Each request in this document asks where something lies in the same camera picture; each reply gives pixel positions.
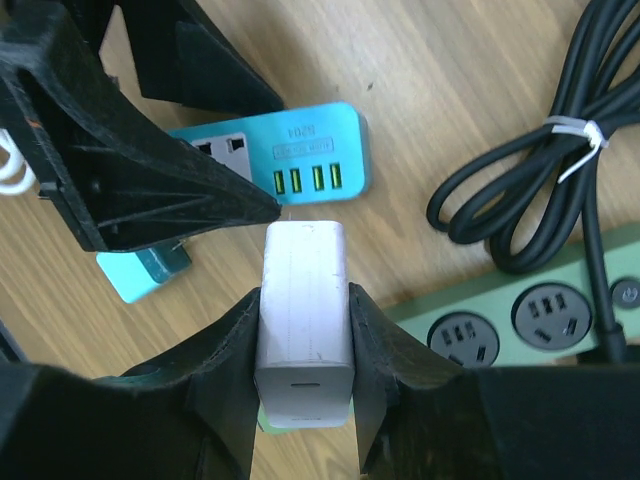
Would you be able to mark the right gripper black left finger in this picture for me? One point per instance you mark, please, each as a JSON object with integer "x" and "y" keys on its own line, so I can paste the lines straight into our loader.
{"x": 188, "y": 413}

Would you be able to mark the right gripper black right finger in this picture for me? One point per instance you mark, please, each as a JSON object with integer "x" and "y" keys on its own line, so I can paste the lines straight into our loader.
{"x": 420, "y": 416}

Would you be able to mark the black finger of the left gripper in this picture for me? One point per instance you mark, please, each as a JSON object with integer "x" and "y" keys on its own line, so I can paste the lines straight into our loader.
{"x": 181, "y": 56}
{"x": 119, "y": 181}

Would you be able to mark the white charger plug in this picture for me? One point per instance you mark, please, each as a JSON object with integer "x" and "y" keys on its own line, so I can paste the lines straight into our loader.
{"x": 304, "y": 365}

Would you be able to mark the blue usb socket strip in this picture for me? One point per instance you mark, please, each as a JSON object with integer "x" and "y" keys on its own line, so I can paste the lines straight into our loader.
{"x": 301, "y": 156}

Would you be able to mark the small teal cube adapter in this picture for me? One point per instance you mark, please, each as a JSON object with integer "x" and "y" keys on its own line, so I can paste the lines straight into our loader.
{"x": 136, "y": 274}

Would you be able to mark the green power strip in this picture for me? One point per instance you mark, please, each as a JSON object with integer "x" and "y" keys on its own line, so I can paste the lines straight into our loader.
{"x": 498, "y": 320}

